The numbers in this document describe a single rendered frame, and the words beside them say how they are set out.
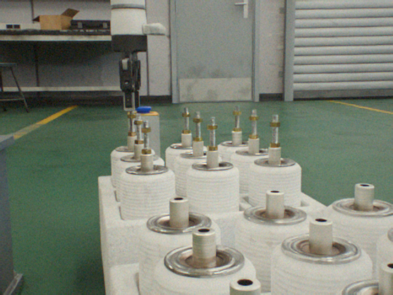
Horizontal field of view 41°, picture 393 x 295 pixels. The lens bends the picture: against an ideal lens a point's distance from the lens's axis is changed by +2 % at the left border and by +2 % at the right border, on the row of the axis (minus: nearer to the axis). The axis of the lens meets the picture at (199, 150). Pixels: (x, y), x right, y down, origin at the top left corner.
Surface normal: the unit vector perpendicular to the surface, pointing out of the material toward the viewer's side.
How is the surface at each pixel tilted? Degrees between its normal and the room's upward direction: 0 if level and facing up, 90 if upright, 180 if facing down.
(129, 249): 90
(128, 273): 0
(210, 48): 90
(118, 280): 0
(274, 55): 90
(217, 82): 90
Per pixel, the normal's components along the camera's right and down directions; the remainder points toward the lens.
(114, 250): 0.22, 0.16
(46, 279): -0.01, -0.99
